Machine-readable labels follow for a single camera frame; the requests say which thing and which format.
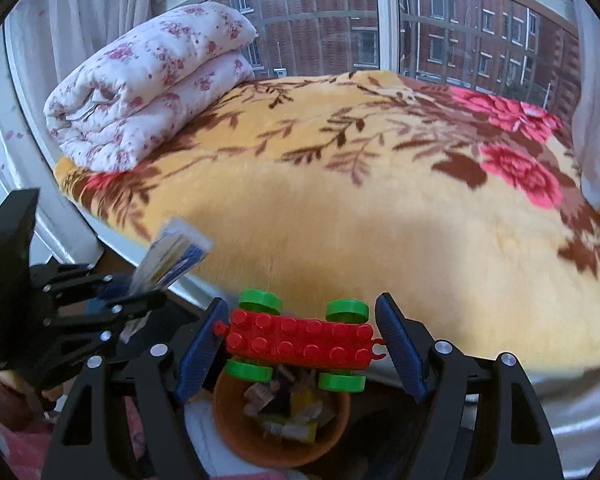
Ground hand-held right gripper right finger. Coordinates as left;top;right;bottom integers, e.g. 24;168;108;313
375;292;564;480

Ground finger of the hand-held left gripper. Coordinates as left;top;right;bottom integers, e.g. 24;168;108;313
29;261;118;293
44;291;170;325

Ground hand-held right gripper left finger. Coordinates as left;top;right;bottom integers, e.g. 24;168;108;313
42;297;231;480

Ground blue white striped packet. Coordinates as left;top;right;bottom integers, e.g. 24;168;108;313
129;217;214;297

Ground orange plastic bin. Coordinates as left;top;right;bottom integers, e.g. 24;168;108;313
212;360;354;472

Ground red toy car green wheels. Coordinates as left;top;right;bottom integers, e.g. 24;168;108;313
212;288;387;394

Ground person's left forearm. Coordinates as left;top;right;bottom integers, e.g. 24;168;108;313
0;362;56;480

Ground person's left hand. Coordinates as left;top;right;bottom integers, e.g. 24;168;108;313
0;366;63;412

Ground white dotted cloth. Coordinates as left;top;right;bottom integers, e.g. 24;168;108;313
184;400;246;478

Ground small yellow box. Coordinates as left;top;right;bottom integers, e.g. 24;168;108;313
287;385;337;443

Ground yellow floral plush blanket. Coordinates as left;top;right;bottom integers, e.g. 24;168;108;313
52;70;600;378

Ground folded white floral quilt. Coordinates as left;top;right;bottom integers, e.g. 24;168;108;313
42;1;259;173

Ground sheer floral curtain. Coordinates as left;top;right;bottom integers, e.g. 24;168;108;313
7;0;168;93

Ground plain white curtain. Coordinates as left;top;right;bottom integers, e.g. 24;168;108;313
569;0;600;241

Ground red brick building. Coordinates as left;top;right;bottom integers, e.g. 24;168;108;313
167;0;581;116

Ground white framed window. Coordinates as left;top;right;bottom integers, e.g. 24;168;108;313
157;0;583;111

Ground white bed frame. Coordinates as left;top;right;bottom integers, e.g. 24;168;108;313
27;195;600;480

